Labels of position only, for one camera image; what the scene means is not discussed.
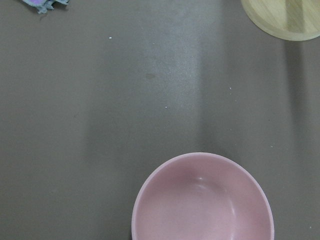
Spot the small pink bowl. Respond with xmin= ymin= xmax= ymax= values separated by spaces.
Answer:
xmin=131 ymin=152 xmax=275 ymax=240

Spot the grey folded cloth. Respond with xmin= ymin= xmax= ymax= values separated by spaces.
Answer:
xmin=22 ymin=0 xmax=69 ymax=14

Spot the wooden mug tree stand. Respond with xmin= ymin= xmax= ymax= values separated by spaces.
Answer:
xmin=241 ymin=0 xmax=320 ymax=41

